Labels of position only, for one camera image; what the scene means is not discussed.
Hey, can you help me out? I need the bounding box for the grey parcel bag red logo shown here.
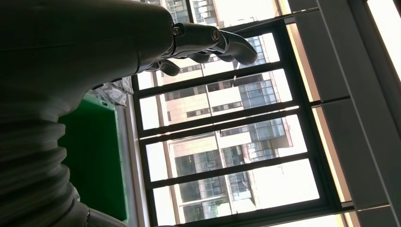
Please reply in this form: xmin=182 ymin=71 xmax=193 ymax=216
xmin=89 ymin=77 xmax=134 ymax=108

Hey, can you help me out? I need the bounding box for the green plastic crate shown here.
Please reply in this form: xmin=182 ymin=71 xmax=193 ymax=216
xmin=58 ymin=93 xmax=128 ymax=222

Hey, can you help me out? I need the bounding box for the dark window frame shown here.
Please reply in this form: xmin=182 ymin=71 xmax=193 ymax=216
xmin=131 ymin=0 xmax=355 ymax=227

